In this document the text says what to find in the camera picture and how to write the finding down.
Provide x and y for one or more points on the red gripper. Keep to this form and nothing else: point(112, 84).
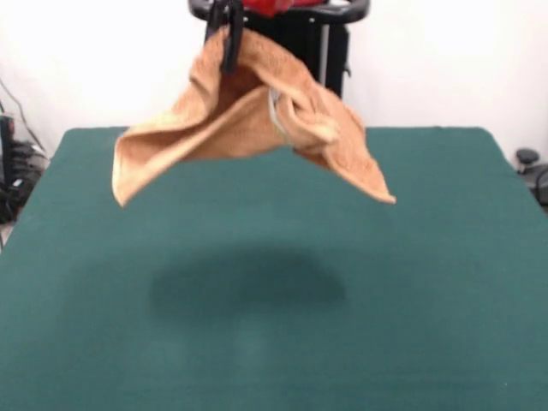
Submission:
point(267, 5)

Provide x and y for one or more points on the orange terry towel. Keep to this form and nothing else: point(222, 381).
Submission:
point(240, 124)

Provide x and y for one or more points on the red robot base disc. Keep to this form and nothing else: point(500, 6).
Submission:
point(308, 2)

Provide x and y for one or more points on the black electrical box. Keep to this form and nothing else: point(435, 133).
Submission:
point(6, 141)

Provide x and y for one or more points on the dark green table cloth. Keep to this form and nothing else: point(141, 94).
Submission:
point(342, 299)

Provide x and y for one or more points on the black office chair base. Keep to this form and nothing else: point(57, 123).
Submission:
point(527, 156)

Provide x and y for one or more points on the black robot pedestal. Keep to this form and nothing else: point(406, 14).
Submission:
point(325, 51)

